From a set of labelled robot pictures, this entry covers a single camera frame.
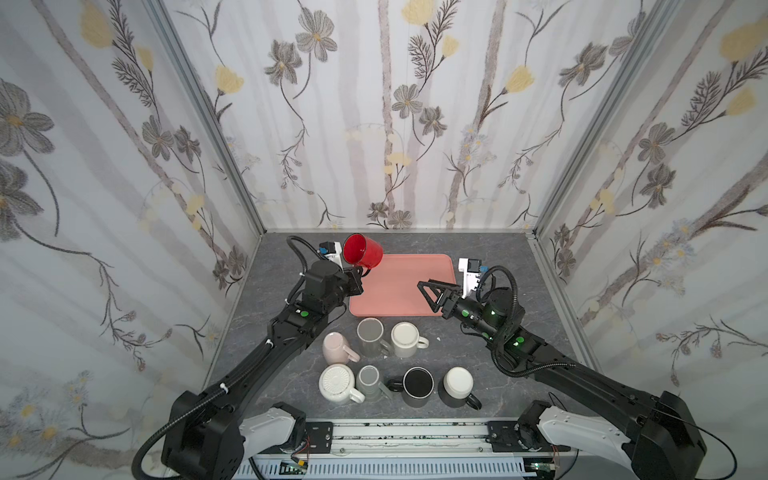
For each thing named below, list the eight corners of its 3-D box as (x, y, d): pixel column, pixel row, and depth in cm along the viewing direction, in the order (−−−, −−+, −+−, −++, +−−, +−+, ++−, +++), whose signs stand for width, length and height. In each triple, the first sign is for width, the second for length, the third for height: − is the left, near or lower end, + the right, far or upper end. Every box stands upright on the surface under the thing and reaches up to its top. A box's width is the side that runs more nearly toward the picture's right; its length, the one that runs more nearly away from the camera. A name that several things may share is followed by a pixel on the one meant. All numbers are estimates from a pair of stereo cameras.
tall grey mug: (364, 363, 87) (362, 349, 79) (356, 337, 93) (354, 321, 84) (388, 356, 89) (388, 341, 81) (379, 330, 94) (379, 314, 86)
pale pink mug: (326, 367, 87) (321, 354, 80) (329, 346, 92) (324, 332, 84) (359, 367, 88) (357, 355, 80) (360, 346, 92) (358, 332, 84)
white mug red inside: (391, 357, 90) (392, 347, 83) (391, 332, 95) (392, 321, 88) (425, 357, 90) (428, 347, 84) (423, 333, 95) (426, 321, 89)
